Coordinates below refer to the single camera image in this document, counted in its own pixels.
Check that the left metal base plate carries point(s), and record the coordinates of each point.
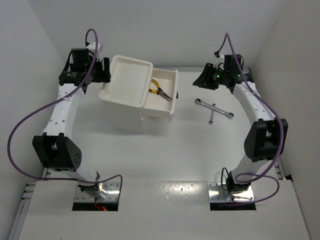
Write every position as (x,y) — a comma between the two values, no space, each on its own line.
(107,193)

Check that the aluminium rail left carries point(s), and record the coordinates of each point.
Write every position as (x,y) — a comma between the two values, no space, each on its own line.
(22,211)

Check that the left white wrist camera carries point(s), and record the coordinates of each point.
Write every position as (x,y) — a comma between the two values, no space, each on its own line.
(92,49)

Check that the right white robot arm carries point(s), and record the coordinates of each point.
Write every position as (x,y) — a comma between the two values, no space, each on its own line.
(266,137)

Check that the drawer brown handle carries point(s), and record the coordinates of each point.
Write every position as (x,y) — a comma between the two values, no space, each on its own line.
(157,106)

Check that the silver ratchet wrench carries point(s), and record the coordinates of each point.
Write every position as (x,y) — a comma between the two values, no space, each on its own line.
(229,115)

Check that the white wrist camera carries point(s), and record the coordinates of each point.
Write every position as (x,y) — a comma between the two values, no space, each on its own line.
(220,60)
(92,49)

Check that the silver combination wrench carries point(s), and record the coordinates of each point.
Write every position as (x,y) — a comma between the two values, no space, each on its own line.
(211,117)

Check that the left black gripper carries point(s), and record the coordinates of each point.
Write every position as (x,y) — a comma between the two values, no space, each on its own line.
(104,75)

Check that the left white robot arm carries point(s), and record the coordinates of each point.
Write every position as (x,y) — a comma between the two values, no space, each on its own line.
(54,147)

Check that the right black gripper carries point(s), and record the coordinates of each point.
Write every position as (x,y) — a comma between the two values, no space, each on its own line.
(205,80)

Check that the white drawer cabinet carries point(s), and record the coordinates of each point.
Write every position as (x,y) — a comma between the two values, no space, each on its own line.
(125,95)

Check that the yellow handled pliers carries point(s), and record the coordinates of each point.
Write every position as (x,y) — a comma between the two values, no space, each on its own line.
(159,91)

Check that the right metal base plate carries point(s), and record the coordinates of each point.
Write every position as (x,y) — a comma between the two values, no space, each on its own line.
(218,194)

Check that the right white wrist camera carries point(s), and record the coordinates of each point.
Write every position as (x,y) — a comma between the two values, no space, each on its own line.
(220,60)

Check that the metal base plate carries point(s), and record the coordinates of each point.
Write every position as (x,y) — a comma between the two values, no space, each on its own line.
(218,194)
(107,193)

